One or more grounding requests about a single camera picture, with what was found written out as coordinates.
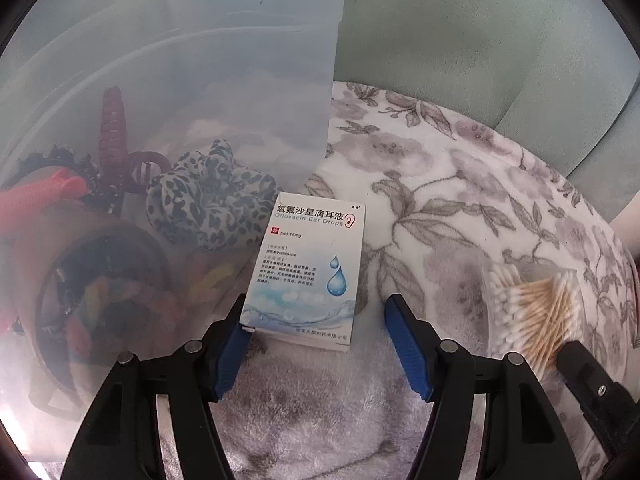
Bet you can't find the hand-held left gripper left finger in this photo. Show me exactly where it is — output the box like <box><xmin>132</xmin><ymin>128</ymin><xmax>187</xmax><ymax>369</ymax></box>
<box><xmin>82</xmin><ymin>294</ymin><xmax>258</xmax><ymax>480</ymax></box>

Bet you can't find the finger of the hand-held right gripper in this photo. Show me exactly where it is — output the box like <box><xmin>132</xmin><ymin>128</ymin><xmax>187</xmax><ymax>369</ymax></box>
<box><xmin>556</xmin><ymin>341</ymin><xmax>640</xmax><ymax>466</ymax></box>

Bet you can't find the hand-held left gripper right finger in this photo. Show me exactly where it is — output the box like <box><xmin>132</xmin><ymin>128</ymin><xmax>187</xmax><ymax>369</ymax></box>
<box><xmin>384</xmin><ymin>294</ymin><xmax>568</xmax><ymax>480</ymax></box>

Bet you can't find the pack of cotton swabs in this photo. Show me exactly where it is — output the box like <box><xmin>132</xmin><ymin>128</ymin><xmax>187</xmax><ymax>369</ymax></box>
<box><xmin>477</xmin><ymin>252</ymin><xmax>586</xmax><ymax>376</ymax></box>

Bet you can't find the white blue medicine box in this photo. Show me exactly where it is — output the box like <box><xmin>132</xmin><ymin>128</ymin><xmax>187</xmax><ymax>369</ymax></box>
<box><xmin>239</xmin><ymin>191</ymin><xmax>366</xmax><ymax>353</ymax></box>

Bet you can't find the pastel fluffy scrunchie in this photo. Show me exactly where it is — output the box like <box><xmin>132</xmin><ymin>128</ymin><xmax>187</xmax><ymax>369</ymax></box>
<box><xmin>65</xmin><ymin>280</ymin><xmax>181</xmax><ymax>356</ymax></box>

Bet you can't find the leopard print scrunchie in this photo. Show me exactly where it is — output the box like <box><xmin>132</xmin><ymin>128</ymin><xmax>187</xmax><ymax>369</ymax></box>
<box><xmin>145</xmin><ymin>139</ymin><xmax>278</xmax><ymax>253</ymax></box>

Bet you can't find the round patterned tin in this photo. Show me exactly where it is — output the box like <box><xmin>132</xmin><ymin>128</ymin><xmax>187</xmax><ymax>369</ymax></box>
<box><xmin>10</xmin><ymin>200</ymin><xmax>176</xmax><ymax>396</ymax></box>

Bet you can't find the pink hair roller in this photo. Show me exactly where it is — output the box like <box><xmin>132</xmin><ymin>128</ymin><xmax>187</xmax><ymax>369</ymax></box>
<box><xmin>0</xmin><ymin>167</ymin><xmax>86</xmax><ymax>228</ymax></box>

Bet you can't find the black toothed headband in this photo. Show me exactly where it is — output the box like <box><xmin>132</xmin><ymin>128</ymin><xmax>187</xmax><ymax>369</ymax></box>
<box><xmin>17</xmin><ymin>144</ymin><xmax>126</xmax><ymax>216</ymax></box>

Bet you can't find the clear plastic storage container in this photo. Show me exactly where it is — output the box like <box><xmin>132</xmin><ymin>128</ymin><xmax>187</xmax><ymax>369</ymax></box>
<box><xmin>0</xmin><ymin>0</ymin><xmax>348</xmax><ymax>461</ymax></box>

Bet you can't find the grey floral blanket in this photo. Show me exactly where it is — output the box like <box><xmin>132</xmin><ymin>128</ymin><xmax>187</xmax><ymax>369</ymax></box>
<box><xmin>40</xmin><ymin>80</ymin><xmax>640</xmax><ymax>480</ymax></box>

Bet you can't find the maroon comb hair clip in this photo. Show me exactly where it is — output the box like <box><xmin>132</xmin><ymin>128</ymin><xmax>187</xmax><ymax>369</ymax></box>
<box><xmin>97</xmin><ymin>86</ymin><xmax>132</xmax><ymax>201</ymax></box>

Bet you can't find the pale green curtain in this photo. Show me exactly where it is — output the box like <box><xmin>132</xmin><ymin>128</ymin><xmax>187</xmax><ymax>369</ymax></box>
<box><xmin>335</xmin><ymin>0</ymin><xmax>640</xmax><ymax>221</ymax></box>

